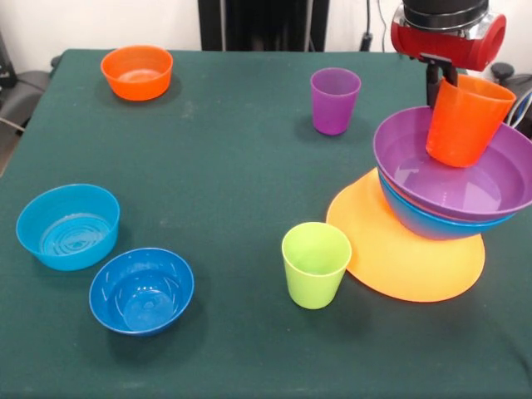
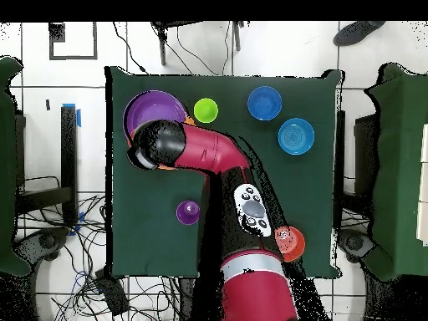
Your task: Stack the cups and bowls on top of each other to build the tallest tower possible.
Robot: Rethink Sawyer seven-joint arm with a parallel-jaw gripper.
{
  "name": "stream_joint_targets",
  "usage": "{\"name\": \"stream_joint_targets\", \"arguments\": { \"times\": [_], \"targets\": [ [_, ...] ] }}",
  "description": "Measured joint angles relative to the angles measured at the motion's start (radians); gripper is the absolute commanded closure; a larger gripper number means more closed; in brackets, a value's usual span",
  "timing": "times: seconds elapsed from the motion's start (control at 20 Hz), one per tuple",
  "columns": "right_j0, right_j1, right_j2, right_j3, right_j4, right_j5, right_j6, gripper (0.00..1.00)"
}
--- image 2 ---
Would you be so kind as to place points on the green cup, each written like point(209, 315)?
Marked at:
point(205, 110)

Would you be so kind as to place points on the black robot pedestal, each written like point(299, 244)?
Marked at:
point(189, 301)

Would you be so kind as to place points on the black chair base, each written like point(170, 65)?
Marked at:
point(45, 240)
point(354, 242)

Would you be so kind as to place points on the person's foot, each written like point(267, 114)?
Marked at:
point(357, 33)

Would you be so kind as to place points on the black square floor frame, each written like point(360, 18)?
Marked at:
point(57, 31)

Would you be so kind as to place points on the flat-bottomed light blue bowl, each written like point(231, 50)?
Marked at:
point(296, 136)

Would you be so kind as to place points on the purple bowl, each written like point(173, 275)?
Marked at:
point(150, 107)

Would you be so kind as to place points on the purple cup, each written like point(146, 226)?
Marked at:
point(187, 212)

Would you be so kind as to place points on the black power strip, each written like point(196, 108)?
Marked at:
point(112, 294)

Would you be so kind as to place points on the large yellow-orange bowl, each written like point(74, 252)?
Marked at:
point(190, 121)

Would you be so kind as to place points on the black tripod stand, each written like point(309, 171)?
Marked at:
point(163, 50)

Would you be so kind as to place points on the black table frame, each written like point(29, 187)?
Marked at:
point(68, 160)

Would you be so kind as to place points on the blue tape strip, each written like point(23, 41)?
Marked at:
point(78, 117)

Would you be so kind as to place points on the dark blue bowl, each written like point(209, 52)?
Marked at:
point(264, 103)

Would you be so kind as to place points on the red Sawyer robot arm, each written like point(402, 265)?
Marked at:
point(214, 150)

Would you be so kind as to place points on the dark green tablecloth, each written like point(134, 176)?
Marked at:
point(150, 250)

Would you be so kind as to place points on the small orange bowl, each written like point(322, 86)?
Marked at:
point(294, 245)

